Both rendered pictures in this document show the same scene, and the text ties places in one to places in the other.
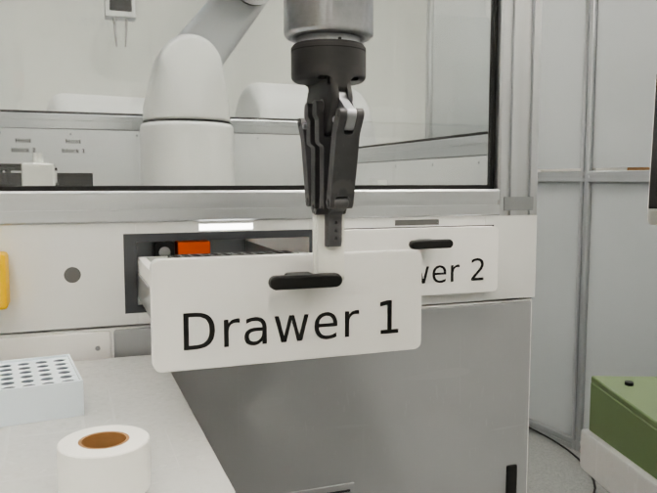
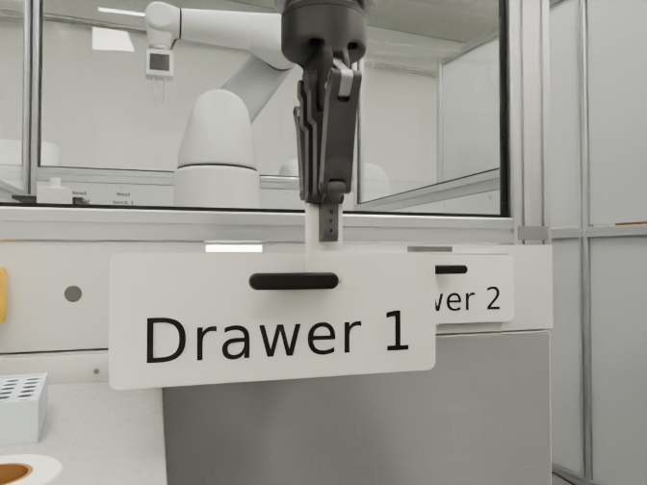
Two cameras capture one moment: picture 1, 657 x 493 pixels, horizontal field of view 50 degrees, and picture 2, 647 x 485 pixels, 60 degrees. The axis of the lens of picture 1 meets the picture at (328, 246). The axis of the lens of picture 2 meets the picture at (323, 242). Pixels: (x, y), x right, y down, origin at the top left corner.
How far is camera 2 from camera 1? 0.24 m
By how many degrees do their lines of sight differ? 8
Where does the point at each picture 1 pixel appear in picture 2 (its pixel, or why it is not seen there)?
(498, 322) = (515, 353)
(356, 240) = not seen: hidden behind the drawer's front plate
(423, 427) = (440, 465)
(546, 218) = not seen: hidden behind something
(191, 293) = (157, 294)
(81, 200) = (86, 216)
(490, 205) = (504, 234)
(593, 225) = (593, 276)
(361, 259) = (363, 261)
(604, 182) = (602, 237)
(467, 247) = (482, 275)
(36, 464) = not seen: outside the picture
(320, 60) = (311, 20)
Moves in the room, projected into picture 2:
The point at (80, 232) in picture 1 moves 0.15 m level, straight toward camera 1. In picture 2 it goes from (83, 249) to (64, 248)
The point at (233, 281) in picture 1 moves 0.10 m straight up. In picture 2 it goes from (209, 281) to (210, 163)
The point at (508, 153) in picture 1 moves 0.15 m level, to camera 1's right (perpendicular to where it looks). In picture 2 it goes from (521, 183) to (610, 182)
